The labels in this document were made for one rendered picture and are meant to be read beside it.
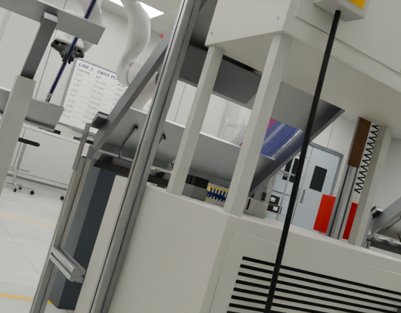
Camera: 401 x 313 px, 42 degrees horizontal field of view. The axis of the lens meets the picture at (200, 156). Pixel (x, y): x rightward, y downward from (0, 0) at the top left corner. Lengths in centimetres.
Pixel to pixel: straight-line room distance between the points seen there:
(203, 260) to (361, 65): 55
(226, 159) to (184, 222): 89
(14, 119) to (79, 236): 74
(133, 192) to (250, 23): 52
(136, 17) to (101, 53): 656
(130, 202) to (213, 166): 73
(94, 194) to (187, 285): 123
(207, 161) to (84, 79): 683
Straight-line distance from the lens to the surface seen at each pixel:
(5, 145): 174
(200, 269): 108
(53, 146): 866
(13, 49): 856
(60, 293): 236
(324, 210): 228
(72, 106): 869
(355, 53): 122
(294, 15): 111
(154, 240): 127
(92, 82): 879
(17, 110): 174
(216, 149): 198
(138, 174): 138
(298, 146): 201
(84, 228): 230
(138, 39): 235
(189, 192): 149
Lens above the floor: 65
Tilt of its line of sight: 3 degrees up
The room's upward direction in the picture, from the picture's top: 16 degrees clockwise
